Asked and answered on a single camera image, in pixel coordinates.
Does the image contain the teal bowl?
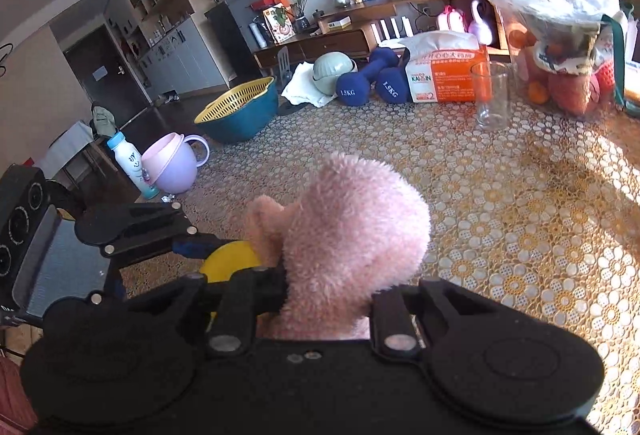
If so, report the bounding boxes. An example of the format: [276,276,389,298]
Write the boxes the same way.
[194,82,279,144]

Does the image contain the wooden wall shelving unit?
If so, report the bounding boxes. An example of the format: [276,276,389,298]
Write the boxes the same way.
[102,0,236,103]

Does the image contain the white box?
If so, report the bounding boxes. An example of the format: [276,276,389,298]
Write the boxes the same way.
[320,15,352,34]

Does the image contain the gold patterned tablecloth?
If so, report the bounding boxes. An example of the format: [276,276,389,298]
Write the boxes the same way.
[120,85,640,435]

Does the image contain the light green bowl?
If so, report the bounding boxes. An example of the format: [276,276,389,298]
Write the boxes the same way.
[312,52,357,94]

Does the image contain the orange tissue pack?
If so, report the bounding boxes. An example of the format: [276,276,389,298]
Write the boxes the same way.
[397,31,492,104]

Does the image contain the picture book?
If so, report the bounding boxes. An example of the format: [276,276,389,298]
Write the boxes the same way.
[262,6,292,44]

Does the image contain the black stand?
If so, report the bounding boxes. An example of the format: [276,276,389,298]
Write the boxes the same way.
[276,47,302,116]

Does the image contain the yellow colander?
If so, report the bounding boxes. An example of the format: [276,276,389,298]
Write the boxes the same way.
[194,76,276,124]

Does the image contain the clear glass cup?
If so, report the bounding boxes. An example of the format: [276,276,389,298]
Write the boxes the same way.
[470,61,512,132]

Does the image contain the pink fluffy towel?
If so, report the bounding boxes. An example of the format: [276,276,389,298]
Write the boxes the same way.
[242,152,432,342]

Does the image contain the white router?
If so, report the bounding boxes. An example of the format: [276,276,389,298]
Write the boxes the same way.
[370,15,416,44]

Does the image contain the dark door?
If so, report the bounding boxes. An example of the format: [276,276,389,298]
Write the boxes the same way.
[64,26,151,126]

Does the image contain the white milk bottle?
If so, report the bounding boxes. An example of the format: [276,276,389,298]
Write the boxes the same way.
[106,131,161,200]

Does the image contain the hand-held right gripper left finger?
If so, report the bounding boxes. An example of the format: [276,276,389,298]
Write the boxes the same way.
[120,265,290,358]

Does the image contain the blue can with yellow lid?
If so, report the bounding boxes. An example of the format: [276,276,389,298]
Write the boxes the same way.
[199,240,264,316]

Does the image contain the wooden television cabinet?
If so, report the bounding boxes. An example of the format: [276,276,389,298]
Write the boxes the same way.
[252,0,511,72]

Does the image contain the blue dumbbell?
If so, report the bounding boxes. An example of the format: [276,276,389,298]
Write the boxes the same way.
[375,65,415,104]
[336,47,401,108]

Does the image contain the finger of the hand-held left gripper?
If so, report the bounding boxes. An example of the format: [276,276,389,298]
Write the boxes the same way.
[75,201,216,269]
[87,265,128,311]

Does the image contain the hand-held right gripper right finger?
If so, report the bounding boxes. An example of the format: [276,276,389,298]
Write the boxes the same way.
[370,277,491,361]

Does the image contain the chair with clothes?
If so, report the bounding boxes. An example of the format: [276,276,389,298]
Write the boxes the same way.
[35,102,122,188]

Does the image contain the pink bottle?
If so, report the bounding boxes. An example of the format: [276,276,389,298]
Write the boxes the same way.
[436,6,469,34]

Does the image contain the twig plant in vase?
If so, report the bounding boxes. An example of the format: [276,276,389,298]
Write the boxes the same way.
[290,0,316,34]

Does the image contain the plastic bag of fruit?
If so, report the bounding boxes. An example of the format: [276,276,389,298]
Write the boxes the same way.
[480,0,624,118]

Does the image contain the black cabinet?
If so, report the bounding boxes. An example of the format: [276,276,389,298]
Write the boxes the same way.
[205,0,266,66]

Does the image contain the white cloth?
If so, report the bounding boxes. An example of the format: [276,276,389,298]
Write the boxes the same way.
[281,62,341,108]

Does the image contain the purple mug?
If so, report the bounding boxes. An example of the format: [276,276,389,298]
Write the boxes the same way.
[141,133,210,194]

